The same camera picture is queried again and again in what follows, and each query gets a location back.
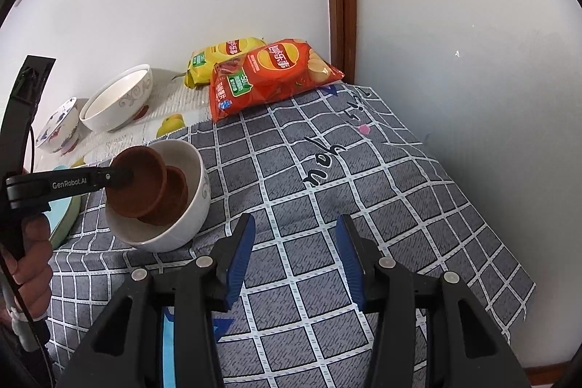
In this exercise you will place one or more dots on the metal spoon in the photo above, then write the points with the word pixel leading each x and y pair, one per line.
pixel 178 76

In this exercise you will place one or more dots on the plain white bowl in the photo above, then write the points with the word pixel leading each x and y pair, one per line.
pixel 191 206

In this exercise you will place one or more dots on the large white patterned bowl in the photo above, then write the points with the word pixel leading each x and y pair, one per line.
pixel 116 101

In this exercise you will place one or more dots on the small brown bowl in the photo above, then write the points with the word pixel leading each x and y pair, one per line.
pixel 136 183
pixel 175 197

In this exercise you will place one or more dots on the brown baseboard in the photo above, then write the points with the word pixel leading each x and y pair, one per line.
pixel 545 374

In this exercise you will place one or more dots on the grey checked tablecloth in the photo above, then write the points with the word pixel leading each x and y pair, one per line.
pixel 363 179

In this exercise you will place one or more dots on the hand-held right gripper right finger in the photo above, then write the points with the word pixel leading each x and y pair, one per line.
pixel 352 265

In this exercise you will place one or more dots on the blue flower patterned bowl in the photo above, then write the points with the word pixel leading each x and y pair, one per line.
pixel 57 126

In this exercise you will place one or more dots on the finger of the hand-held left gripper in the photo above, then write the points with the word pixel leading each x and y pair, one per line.
pixel 122 179

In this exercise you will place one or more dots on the yellow chip bag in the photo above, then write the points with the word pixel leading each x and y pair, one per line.
pixel 213 58

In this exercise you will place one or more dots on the red chip bag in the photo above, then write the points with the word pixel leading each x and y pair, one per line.
pixel 273 74

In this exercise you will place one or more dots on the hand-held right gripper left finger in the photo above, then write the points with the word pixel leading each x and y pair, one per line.
pixel 236 260

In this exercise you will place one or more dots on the person's left hand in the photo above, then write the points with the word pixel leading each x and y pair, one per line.
pixel 34 270

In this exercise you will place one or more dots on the blue plate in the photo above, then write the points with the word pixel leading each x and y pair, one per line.
pixel 59 211

